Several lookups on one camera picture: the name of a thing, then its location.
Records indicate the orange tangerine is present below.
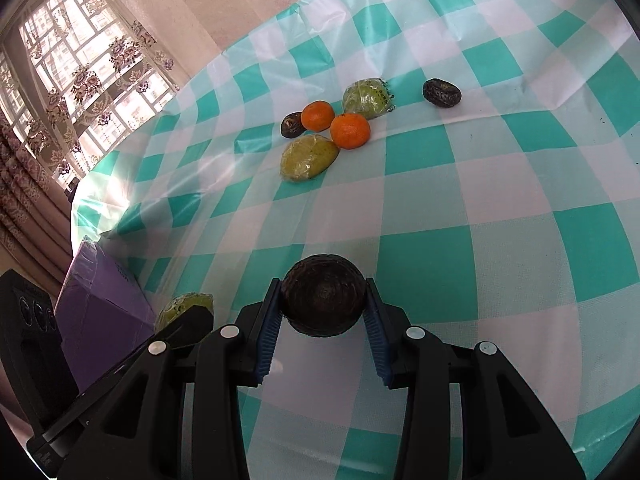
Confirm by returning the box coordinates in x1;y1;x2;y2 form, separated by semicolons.
330;113;372;150
301;101;336;132

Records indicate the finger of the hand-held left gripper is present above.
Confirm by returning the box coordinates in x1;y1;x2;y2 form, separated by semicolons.
152;306;215;351

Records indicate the purple cardboard box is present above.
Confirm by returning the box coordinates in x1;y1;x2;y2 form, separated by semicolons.
52;241;157;391

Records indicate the large dark round avocado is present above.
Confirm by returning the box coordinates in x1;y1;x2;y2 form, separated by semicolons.
281;254;367;337

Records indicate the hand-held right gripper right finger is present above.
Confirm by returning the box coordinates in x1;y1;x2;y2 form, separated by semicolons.
364;277;587;480

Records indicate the floral lace sheer curtain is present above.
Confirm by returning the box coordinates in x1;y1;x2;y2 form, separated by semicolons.
0;0;181;181

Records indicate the small dark wrinkled fruit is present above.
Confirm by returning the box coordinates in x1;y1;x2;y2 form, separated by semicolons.
280;112;307;139

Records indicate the plastic-wrapped green fruit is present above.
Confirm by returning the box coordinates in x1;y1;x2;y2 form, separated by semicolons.
155;292;215;333
279;135;341;182
342;77;396;121

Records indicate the black speaker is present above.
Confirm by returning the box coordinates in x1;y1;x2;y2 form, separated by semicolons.
0;269;81;433

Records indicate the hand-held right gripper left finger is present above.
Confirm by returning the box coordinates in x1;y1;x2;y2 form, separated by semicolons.
59;278;283;480

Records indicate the patterned brown drape curtain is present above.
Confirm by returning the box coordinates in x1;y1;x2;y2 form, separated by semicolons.
0;105;78;301

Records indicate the grid-pane window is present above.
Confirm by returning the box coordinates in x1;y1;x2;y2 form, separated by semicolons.
0;0;173;178

